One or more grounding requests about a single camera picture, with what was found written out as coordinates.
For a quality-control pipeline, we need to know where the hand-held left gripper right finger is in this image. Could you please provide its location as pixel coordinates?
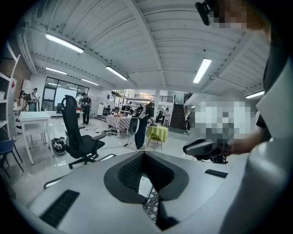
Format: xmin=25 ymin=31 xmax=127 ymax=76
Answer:
xmin=144 ymin=152 xmax=189 ymax=231

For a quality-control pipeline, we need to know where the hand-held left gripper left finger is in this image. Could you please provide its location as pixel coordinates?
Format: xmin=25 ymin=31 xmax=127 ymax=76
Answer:
xmin=103 ymin=152 xmax=147 ymax=205

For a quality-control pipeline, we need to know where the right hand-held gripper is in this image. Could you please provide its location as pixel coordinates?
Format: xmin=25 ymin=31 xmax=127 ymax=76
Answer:
xmin=183 ymin=138 xmax=230 ymax=165

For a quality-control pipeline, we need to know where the person's right forearm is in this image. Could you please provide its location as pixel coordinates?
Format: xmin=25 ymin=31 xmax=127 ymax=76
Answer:
xmin=228 ymin=128 xmax=264 ymax=156

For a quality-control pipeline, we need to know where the brown wicker table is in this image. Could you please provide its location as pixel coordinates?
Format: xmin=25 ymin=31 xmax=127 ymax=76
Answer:
xmin=43 ymin=153 xmax=160 ymax=221

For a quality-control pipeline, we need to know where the dark staircase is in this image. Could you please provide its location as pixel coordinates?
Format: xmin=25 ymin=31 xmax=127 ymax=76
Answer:
xmin=170 ymin=104 xmax=188 ymax=129

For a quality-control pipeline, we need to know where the green cloth table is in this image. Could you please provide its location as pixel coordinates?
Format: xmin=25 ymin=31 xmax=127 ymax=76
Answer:
xmin=146 ymin=124 xmax=169 ymax=150

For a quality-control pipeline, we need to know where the black mezzanine railing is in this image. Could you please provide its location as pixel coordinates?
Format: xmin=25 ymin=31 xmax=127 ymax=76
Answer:
xmin=134 ymin=93 xmax=175 ymax=102

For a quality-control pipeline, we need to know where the white standing fan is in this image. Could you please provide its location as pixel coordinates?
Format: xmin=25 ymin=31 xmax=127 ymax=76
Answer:
xmin=123 ymin=117 xmax=141 ymax=147

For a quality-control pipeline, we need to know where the checkered cloth table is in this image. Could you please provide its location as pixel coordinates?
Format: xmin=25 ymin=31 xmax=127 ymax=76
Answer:
xmin=106 ymin=114 xmax=131 ymax=138

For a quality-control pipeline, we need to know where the black office chair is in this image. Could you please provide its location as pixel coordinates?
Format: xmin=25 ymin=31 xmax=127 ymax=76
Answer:
xmin=61 ymin=95 xmax=106 ymax=170

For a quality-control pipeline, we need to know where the black white helmet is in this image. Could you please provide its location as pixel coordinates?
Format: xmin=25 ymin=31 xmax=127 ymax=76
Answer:
xmin=50 ymin=137 xmax=67 ymax=156

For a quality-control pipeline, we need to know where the long ceiling light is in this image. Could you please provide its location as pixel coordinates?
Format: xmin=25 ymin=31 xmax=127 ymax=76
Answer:
xmin=45 ymin=66 xmax=68 ymax=76
xmin=81 ymin=78 xmax=100 ymax=86
xmin=45 ymin=33 xmax=85 ymax=54
xmin=105 ymin=65 xmax=129 ymax=81
xmin=192 ymin=57 xmax=212 ymax=84
xmin=244 ymin=90 xmax=265 ymax=100

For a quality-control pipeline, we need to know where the large dark-framed window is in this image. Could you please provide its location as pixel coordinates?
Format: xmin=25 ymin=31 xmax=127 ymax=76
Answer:
xmin=42 ymin=76 xmax=90 ymax=112

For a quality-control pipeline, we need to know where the white table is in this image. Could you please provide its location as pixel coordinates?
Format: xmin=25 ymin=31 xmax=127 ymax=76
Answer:
xmin=18 ymin=111 xmax=56 ymax=165

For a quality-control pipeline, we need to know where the blue chair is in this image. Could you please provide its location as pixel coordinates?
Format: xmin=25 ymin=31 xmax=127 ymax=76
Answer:
xmin=0 ymin=139 xmax=25 ymax=179

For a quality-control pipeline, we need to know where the white metal shelf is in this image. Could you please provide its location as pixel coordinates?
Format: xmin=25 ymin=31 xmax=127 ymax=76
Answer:
xmin=0 ymin=42 xmax=22 ymax=140

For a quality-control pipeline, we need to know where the person's head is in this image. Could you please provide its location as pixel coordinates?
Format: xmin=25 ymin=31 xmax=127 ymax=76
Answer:
xmin=212 ymin=0 xmax=273 ymax=42

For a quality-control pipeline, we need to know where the black head camera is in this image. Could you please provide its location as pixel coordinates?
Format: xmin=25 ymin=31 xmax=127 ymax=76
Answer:
xmin=195 ymin=0 xmax=216 ymax=27

